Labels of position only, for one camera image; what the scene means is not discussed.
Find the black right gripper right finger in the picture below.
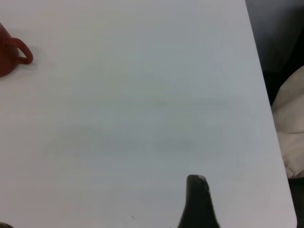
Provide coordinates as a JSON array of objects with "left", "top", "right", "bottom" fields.
[{"left": 177, "top": 174, "right": 220, "bottom": 228}]

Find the red ceramic mug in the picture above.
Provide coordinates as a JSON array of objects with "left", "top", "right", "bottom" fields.
[{"left": 0, "top": 22, "right": 34, "bottom": 78}]

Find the beige crumpled cloth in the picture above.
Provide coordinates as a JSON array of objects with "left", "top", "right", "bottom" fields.
[{"left": 271, "top": 66, "right": 304, "bottom": 179}]

